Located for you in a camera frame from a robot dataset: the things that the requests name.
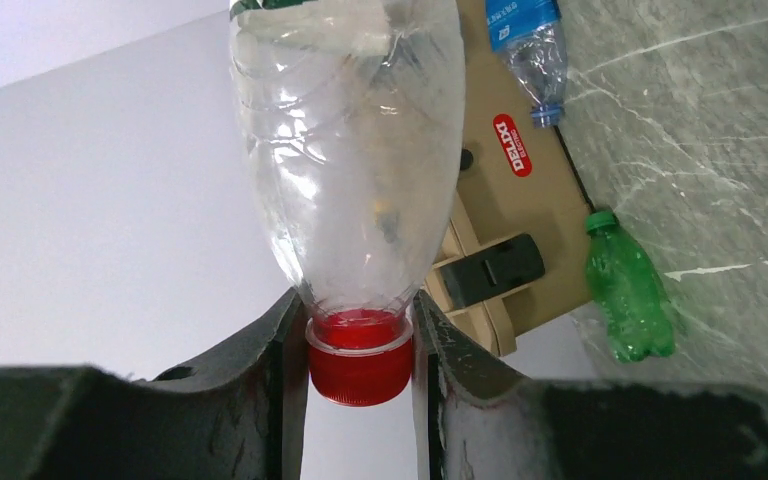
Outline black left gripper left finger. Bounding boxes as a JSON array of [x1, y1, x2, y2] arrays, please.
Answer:
[[0, 291, 308, 479]]

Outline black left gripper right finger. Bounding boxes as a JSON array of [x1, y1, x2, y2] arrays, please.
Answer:
[[411, 292, 768, 479]]

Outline clear bottle red label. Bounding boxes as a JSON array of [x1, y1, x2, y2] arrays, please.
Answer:
[[229, 1, 466, 407]]

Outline tan plastic toolbox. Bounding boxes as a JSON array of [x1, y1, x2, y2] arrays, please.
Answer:
[[425, 1, 590, 356]]

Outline green plastic bottle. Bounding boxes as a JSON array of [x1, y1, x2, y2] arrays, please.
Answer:
[[585, 210, 676, 363]]

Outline crushed blue label bottle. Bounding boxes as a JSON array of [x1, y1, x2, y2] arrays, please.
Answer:
[[485, 0, 568, 128]]

